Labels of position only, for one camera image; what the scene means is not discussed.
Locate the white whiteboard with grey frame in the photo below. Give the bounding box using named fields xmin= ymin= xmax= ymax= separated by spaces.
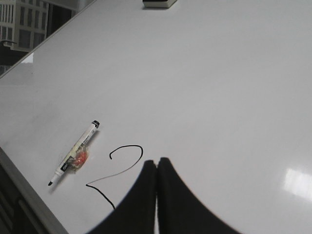
xmin=0 ymin=0 xmax=312 ymax=234

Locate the taped black whiteboard marker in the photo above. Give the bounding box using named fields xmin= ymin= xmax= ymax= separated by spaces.
xmin=48 ymin=120 xmax=100 ymax=186

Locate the black whiteboard eraser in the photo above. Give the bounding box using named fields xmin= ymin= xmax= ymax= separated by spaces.
xmin=142 ymin=0 xmax=176 ymax=9

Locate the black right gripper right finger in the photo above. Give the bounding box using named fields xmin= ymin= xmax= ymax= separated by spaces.
xmin=157 ymin=157 xmax=238 ymax=234

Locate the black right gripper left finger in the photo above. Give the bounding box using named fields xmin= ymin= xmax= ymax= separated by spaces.
xmin=89 ymin=160 xmax=156 ymax=234

